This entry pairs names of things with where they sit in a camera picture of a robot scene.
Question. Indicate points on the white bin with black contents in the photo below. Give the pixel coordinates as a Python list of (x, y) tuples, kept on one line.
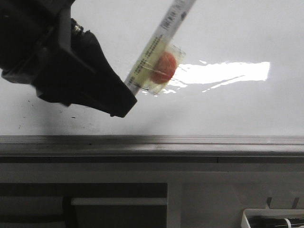
[(273, 218)]

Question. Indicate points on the dark cabinet with white shelf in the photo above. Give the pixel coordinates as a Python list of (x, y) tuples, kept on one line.
[(83, 205)]

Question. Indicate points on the white whiteboard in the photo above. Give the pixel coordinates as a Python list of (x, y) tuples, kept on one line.
[(243, 74)]

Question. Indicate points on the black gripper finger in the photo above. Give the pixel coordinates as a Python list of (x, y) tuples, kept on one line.
[(92, 83)]

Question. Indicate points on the white whiteboard marker with tape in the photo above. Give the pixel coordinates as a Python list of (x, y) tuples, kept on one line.
[(160, 58)]

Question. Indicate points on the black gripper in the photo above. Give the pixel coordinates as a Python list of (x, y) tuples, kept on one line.
[(35, 48)]

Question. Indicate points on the aluminium whiteboard tray rail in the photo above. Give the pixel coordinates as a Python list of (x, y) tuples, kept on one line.
[(150, 148)]

